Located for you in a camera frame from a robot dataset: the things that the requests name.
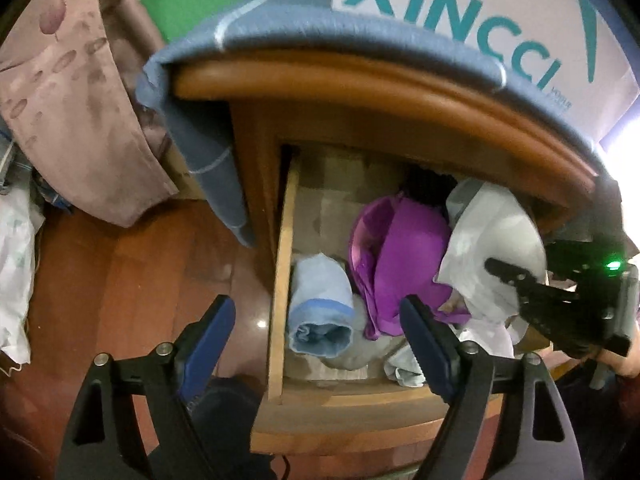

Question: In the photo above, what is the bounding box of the pale floral white underwear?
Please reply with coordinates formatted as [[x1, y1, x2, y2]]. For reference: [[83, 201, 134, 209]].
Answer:
[[383, 342, 426, 388]]

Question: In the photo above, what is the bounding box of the purple bra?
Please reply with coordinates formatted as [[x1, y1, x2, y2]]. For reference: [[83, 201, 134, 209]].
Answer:
[[348, 195, 471, 340]]

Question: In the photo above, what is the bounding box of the grey knitted cloth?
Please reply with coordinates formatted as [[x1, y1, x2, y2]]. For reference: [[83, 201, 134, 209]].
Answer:
[[320, 333, 406, 370]]

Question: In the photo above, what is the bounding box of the wooden drawer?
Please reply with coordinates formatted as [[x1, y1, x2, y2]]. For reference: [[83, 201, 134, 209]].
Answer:
[[249, 156, 576, 456]]

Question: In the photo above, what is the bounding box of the brown wooden nightstand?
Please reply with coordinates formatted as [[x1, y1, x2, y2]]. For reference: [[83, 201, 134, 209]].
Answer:
[[171, 50, 598, 276]]

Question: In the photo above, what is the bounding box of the white grey bra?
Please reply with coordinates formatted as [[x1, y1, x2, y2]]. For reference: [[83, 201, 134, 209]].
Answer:
[[435, 179, 547, 344]]

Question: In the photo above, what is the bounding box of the white XINCCI shoe box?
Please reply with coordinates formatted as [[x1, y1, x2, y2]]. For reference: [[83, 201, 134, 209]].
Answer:
[[332, 0, 639, 141]]

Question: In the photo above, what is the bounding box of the light blue rolled cloth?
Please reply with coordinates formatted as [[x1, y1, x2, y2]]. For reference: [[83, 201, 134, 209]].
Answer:
[[286, 252, 355, 359]]

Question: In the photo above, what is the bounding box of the white patterned bed sheet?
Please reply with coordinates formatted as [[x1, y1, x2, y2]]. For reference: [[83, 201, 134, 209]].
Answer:
[[0, 179, 44, 373]]

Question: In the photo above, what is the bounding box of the pink floral pillow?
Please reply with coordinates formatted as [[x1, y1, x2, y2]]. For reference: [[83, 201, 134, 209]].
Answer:
[[1, 0, 178, 228]]

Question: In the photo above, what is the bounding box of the blue checked cloth cover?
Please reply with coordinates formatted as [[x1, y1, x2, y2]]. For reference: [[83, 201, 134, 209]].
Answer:
[[136, 0, 606, 246]]

